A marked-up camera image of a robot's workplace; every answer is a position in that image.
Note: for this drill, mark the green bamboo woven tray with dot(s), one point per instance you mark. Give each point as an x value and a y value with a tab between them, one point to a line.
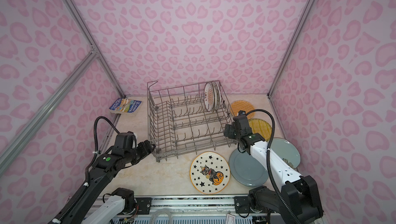
261	127

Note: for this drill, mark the colourful book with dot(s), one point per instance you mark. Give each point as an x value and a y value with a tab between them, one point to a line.
125	106

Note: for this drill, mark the cream floral plate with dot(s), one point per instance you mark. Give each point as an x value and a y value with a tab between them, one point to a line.
217	96

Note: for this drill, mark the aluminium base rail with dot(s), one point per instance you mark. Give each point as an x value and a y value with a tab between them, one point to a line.
95	210

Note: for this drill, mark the orange woven round tray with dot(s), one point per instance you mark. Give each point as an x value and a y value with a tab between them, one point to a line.
240	105

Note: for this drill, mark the white plate orange sunburst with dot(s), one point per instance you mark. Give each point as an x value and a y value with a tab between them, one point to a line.
209	98

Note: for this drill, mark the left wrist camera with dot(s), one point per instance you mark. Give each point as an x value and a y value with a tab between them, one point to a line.
124	143

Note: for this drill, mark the pale green plate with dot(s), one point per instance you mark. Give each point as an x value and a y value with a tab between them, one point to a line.
286	151

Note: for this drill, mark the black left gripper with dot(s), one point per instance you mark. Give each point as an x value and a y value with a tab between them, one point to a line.
146	151

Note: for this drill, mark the grey metal frame post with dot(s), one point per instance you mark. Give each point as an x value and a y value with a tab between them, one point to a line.
87	34

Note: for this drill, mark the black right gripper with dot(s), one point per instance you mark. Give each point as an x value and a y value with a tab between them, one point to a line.
232	128

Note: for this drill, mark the cat and stars plate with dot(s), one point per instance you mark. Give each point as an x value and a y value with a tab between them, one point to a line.
210	173

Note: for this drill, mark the grey-blue plate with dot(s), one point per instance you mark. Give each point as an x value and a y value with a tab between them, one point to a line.
247	170

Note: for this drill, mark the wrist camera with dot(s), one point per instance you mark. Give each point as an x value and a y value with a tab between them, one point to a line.
241	113
124	143

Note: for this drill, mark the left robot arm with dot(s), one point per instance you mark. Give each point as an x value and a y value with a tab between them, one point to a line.
103	170

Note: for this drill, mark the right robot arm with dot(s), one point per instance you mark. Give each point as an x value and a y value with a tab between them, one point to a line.
294	196

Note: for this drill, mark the grey wire dish rack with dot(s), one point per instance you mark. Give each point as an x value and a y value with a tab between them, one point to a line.
178	122

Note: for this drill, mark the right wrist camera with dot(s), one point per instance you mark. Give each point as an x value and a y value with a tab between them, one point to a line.
241	113

